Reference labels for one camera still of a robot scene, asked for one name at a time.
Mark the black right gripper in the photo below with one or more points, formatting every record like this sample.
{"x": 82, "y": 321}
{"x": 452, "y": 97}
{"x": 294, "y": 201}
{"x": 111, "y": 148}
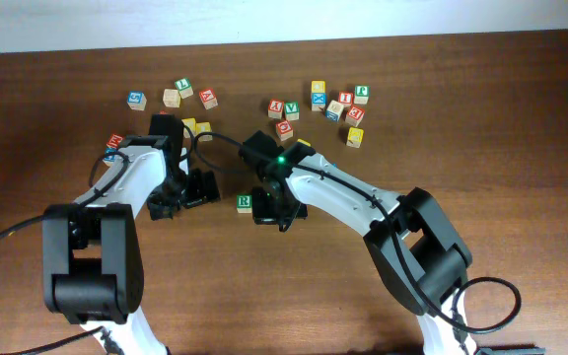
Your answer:
{"x": 261, "y": 210}

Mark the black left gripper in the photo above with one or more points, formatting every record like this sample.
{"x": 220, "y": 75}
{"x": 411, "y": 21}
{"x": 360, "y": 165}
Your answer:
{"x": 204, "y": 190}

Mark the green R wooden block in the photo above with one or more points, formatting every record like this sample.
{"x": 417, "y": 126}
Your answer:
{"x": 244, "y": 203}

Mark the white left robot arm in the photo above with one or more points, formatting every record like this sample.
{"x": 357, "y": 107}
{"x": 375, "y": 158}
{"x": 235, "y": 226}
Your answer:
{"x": 92, "y": 266}

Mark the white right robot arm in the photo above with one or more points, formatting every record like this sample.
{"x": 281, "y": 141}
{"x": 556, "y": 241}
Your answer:
{"x": 418, "y": 253}

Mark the yellow O block 2 side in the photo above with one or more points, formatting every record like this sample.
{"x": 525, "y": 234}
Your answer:
{"x": 203, "y": 131}

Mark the yellow wooden block X side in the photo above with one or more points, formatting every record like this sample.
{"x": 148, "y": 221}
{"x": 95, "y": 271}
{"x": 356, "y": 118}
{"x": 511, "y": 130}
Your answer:
{"x": 189, "y": 127}

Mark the yellow W wooden block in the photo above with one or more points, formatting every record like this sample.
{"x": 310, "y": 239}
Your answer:
{"x": 304, "y": 142}

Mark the red Q wooden block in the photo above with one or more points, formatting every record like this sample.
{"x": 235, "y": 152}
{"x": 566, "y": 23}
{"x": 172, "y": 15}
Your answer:
{"x": 284, "y": 130}

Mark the blue H wooden block back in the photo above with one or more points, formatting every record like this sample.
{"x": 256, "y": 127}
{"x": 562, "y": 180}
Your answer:
{"x": 109, "y": 158}

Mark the red M wooden block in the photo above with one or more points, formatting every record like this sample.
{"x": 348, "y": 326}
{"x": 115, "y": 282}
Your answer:
{"x": 114, "y": 141}

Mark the plain picture wooden block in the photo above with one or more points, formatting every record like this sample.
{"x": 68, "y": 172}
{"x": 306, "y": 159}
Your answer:
{"x": 171, "y": 98}

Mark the green V wooden block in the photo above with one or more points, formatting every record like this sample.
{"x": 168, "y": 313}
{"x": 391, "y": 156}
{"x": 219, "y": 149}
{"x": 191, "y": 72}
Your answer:
{"x": 292, "y": 111}

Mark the red Y wooden block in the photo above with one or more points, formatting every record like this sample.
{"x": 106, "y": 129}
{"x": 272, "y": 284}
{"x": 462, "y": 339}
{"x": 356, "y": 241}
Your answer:
{"x": 275, "y": 109}

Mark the blue 5 wooden block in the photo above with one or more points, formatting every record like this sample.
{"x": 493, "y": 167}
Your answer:
{"x": 136, "y": 100}

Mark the yellow right wooden block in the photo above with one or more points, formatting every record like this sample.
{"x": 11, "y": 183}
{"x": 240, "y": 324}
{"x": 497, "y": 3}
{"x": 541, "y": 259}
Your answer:
{"x": 354, "y": 137}

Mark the green L wooden block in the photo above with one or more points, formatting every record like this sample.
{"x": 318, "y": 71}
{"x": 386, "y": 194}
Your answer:
{"x": 184, "y": 88}

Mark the blue X wooden block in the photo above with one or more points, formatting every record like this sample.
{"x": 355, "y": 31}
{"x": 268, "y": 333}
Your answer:
{"x": 318, "y": 101}

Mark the blue tilted wooden block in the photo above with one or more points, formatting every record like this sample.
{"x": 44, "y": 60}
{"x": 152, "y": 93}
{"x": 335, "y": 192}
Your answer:
{"x": 334, "y": 110}

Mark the red E wooden block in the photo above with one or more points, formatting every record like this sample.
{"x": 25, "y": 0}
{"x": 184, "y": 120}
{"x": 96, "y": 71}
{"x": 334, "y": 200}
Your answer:
{"x": 354, "y": 116}

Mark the yellow top stacked block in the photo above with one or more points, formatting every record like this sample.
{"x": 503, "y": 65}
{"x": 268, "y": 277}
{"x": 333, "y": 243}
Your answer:
{"x": 318, "y": 86}

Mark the red I wooden block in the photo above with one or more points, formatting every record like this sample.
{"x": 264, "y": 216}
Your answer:
{"x": 346, "y": 98}

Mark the green J wooden block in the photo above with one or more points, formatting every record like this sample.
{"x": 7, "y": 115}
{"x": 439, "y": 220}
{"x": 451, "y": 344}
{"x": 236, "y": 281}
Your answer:
{"x": 361, "y": 95}

